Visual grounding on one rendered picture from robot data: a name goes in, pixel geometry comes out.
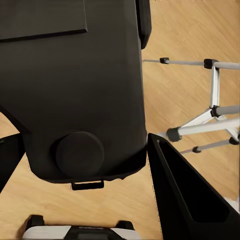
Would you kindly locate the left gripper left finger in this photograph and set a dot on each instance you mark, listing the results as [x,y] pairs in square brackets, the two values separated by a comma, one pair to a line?
[12,150]

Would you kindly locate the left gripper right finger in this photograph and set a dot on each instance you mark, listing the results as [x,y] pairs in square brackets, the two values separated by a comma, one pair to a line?
[189,207]

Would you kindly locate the camera tripod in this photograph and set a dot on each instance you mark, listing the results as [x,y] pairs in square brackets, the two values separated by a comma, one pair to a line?
[200,124]

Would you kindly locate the digital camera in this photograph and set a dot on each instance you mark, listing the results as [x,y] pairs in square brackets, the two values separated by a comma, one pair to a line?
[71,82]

